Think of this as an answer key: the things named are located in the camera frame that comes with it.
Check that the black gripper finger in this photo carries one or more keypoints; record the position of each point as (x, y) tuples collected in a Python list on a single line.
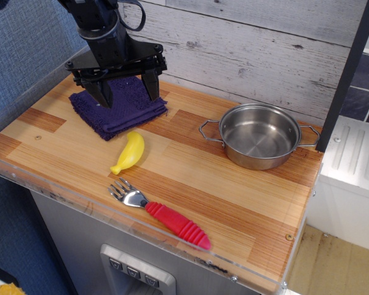
[(100, 91), (151, 83)]

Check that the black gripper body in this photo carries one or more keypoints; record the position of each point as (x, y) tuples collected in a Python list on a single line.
[(114, 54)]

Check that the yellow toy banana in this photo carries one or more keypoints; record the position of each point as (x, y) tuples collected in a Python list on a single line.
[(131, 154)]

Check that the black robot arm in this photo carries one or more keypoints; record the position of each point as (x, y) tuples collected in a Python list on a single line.
[(94, 15)]

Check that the folded purple cloth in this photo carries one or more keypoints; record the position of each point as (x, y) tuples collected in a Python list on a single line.
[(131, 108)]

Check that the yellow object bottom corner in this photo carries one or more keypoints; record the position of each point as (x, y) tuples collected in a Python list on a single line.
[(11, 289)]

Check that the stainless steel pot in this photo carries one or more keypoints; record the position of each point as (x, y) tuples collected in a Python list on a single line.
[(259, 136)]

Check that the silver toy fridge cabinet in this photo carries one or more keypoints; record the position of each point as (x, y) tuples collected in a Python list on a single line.
[(105, 256)]

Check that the white toy sink unit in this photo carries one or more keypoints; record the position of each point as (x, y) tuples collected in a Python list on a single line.
[(340, 202)]

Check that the fork with red handle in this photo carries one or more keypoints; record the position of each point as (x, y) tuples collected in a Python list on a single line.
[(180, 225)]

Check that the black vertical post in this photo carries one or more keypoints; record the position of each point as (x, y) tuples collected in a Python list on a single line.
[(356, 51)]

